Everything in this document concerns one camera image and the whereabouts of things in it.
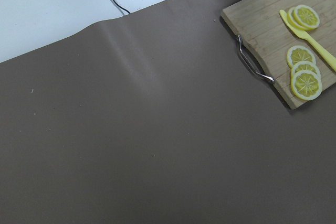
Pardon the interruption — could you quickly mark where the lemon slice lower left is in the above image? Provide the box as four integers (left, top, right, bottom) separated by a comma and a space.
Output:
290, 70, 322, 101

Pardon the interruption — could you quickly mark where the lemon slice middle left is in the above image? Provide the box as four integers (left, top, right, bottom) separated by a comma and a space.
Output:
291, 61, 321, 78

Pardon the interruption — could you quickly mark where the wooden cutting board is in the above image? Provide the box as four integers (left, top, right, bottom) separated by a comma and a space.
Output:
222, 0, 335, 109

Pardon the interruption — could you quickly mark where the lemon slice upper left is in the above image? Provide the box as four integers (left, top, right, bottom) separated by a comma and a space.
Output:
286, 45, 316, 68

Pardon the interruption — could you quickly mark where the lemon slice near knife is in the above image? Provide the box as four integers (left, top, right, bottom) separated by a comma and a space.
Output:
287, 5, 320, 30

